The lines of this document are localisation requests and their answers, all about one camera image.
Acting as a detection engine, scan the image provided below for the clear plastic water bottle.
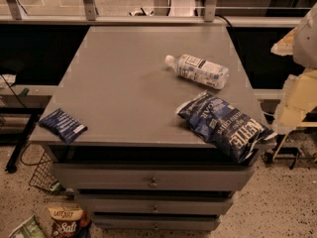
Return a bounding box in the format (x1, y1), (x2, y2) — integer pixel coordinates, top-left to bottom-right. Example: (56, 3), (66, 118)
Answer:
(164, 55), (229, 89)

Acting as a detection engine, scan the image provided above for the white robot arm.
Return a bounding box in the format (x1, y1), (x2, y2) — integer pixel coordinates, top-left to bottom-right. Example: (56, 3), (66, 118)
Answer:
(270, 4), (317, 134)

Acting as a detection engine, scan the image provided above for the blue rxbar wrapper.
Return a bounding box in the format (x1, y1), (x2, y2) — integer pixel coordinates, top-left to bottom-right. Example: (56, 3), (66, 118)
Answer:
(39, 108), (87, 145)

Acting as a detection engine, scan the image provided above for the grey drawer cabinet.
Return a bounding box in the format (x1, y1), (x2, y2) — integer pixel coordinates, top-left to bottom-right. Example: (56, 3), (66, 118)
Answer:
(31, 25), (263, 230)

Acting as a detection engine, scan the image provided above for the blue kettle chips bag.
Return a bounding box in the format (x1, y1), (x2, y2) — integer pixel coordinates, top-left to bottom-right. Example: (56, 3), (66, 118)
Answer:
(176, 91), (276, 164)

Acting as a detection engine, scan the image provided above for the black table leg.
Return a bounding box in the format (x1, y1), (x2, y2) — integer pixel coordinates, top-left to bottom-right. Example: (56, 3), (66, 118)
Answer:
(5, 114), (38, 174)

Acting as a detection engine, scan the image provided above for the green snack bag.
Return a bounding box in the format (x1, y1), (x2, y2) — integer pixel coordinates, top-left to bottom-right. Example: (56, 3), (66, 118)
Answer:
(8, 215), (47, 238)

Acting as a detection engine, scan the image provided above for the metal railing frame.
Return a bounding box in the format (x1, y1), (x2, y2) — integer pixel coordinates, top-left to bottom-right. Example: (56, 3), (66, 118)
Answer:
(0, 0), (310, 27)

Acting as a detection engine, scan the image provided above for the wire mesh basket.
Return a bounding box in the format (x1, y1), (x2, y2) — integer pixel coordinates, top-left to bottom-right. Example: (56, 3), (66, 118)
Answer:
(29, 153), (60, 194)

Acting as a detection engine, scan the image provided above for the black cable on floor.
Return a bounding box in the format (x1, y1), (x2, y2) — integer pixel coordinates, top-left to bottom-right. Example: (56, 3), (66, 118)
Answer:
(19, 143), (53, 167)

